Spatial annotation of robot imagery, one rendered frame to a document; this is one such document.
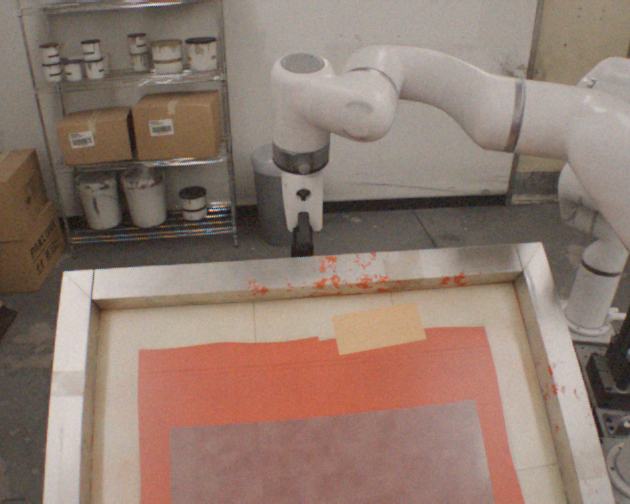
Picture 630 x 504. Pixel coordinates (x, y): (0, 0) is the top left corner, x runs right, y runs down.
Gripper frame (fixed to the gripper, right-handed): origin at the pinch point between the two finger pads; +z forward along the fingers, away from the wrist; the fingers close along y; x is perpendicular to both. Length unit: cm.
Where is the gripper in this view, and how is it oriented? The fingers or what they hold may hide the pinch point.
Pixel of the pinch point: (299, 236)
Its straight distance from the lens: 78.3
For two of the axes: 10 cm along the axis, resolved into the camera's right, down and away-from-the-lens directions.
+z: -0.4, 6.7, 7.4
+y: -1.1, -7.4, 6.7
